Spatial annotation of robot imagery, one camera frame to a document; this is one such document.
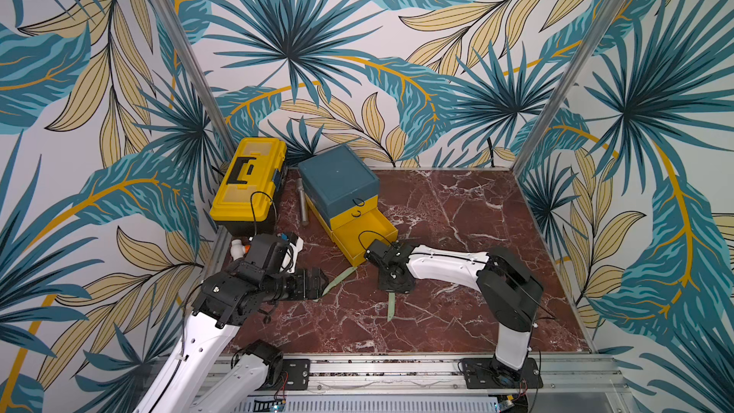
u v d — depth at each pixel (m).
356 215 0.92
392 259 0.66
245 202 0.88
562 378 0.76
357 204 0.86
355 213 0.93
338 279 0.90
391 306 0.85
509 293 0.51
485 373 0.73
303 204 1.05
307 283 0.60
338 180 0.88
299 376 0.73
